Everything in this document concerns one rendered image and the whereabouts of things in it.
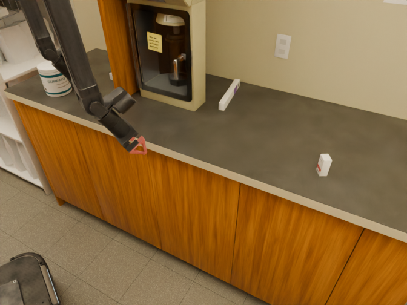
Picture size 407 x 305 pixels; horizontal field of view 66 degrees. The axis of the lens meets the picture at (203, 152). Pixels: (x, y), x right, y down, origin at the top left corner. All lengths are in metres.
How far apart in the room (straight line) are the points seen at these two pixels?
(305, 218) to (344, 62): 0.77
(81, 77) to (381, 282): 1.23
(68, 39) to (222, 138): 0.72
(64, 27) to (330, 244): 1.11
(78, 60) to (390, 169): 1.12
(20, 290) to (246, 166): 1.27
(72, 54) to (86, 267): 1.49
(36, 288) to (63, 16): 1.36
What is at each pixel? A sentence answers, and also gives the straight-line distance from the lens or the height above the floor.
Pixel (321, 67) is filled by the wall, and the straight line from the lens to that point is 1.66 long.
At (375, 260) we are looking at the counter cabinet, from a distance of 1.31.
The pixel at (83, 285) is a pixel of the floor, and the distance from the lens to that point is 2.07.
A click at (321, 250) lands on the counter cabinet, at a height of 0.67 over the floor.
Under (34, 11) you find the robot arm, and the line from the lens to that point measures 1.37.
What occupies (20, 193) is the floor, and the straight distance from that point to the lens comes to 2.76.
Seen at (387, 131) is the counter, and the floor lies 0.94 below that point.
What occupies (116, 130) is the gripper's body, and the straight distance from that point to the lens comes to 1.03.
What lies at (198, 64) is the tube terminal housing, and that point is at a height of 1.16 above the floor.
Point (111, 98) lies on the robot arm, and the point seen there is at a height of 1.26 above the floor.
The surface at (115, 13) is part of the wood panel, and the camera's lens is 1.53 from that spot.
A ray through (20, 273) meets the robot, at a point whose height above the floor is 0.24.
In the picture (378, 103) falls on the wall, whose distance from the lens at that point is 1.70.
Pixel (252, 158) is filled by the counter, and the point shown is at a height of 0.94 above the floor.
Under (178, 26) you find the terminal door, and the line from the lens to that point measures 1.35.
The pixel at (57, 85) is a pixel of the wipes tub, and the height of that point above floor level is 1.01.
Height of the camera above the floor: 1.72
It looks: 39 degrees down
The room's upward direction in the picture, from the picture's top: straight up
